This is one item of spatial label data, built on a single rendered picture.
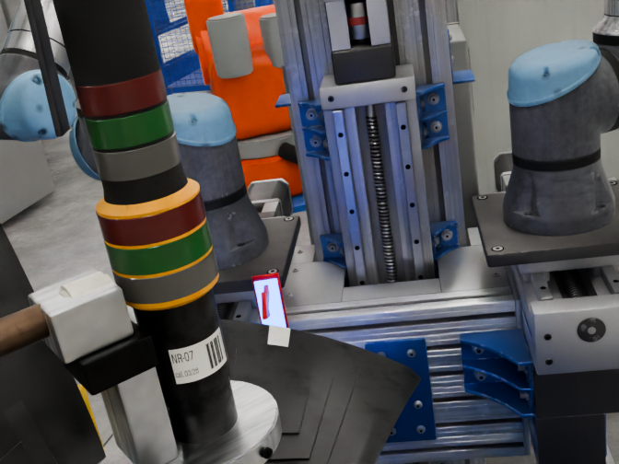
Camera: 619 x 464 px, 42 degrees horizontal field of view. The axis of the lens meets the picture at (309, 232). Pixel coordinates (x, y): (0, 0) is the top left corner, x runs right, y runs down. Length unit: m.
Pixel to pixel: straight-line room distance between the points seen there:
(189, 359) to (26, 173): 4.86
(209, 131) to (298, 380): 0.58
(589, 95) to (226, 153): 0.48
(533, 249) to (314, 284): 0.36
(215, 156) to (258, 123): 3.20
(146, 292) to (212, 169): 0.79
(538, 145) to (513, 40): 1.13
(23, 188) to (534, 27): 3.64
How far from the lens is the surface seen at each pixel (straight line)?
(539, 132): 1.09
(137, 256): 0.32
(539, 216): 1.11
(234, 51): 4.16
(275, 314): 0.74
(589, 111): 1.09
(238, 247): 1.14
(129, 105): 0.31
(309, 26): 1.23
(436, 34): 1.23
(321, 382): 0.58
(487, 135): 2.24
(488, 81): 2.20
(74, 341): 0.32
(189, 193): 0.33
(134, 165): 0.32
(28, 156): 5.22
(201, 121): 1.10
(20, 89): 0.90
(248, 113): 4.29
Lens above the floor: 1.50
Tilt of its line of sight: 22 degrees down
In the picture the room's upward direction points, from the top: 10 degrees counter-clockwise
